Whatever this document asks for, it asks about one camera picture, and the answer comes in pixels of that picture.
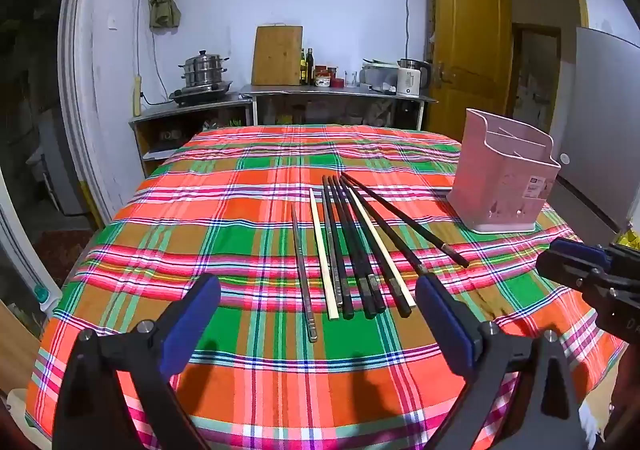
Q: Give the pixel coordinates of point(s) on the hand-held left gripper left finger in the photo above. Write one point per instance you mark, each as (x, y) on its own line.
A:
(192, 320)

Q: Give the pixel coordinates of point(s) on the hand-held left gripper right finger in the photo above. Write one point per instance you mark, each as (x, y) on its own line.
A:
(445, 325)

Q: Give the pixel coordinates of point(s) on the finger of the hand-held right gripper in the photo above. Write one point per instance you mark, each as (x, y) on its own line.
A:
(562, 267)
(575, 247)

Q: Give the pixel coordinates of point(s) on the black chopstick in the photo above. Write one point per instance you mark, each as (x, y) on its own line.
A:
(391, 280)
(331, 240)
(388, 230)
(420, 230)
(365, 255)
(342, 255)
(355, 255)

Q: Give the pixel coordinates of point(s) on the pink plastic utensil holder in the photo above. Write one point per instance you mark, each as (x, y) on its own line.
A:
(500, 185)

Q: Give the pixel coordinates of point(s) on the light wooden chopstick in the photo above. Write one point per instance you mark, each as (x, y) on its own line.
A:
(322, 255)
(380, 245)

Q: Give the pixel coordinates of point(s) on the plaid tablecloth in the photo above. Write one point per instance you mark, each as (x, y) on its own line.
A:
(225, 230)

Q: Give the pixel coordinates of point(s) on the silver metal chopstick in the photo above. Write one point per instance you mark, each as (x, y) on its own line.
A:
(302, 275)

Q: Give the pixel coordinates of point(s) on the grey refrigerator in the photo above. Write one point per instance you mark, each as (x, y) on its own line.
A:
(600, 104)

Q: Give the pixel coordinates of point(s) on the low metal counter shelf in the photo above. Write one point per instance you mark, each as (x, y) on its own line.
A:
(165, 112)

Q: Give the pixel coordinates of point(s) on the black cooktop stove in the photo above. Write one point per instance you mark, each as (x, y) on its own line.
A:
(200, 93)

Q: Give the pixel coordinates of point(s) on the yellowish power strip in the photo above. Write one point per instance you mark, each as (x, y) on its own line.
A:
(136, 94)

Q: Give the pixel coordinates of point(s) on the white electric kettle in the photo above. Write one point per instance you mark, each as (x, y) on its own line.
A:
(410, 79)

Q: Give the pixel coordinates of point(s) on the yellow wooden door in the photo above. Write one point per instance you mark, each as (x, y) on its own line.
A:
(470, 29)

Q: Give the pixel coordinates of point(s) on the steel steamer pot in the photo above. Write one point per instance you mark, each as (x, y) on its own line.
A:
(204, 69)

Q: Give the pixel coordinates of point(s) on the steel kitchen table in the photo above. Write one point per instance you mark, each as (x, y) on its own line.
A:
(310, 90)

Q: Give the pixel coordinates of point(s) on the clear drinking glass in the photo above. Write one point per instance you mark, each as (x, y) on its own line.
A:
(353, 78)

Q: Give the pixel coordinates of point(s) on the red round container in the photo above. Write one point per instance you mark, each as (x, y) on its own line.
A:
(338, 83)

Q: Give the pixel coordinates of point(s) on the red lidded jar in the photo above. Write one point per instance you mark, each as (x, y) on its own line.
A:
(322, 79)

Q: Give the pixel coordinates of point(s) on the dark oil bottle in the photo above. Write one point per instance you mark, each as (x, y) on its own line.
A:
(310, 67)
(302, 67)

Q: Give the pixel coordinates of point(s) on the wooden cutting board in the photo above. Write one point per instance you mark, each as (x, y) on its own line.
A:
(277, 54)

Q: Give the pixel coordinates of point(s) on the white arched door frame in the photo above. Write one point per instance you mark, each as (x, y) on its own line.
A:
(80, 79)

